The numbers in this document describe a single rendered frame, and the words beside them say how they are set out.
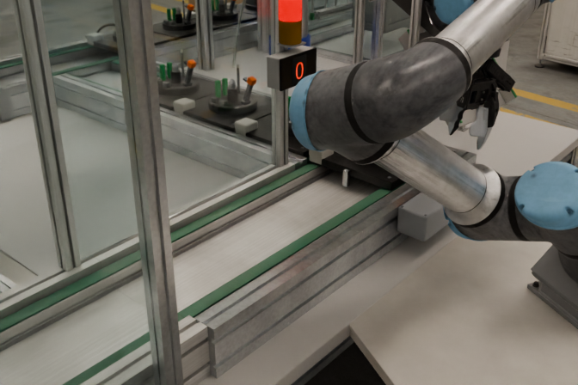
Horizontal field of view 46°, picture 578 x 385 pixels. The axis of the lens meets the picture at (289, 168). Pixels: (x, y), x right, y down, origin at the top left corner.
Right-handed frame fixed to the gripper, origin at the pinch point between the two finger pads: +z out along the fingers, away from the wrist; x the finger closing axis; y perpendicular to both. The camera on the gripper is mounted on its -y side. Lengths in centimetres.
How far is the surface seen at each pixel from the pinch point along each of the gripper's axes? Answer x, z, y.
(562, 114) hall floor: -149, 105, -300
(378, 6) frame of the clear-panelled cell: -102, 3, -68
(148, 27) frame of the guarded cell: 12, -34, 78
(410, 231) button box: 1.8, 18.6, 14.0
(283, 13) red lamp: -33.2, -19.3, 26.5
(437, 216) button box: 3.7, 15.3, 8.9
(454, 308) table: 20.8, 22.9, 20.1
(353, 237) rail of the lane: 1.7, 15.2, 30.5
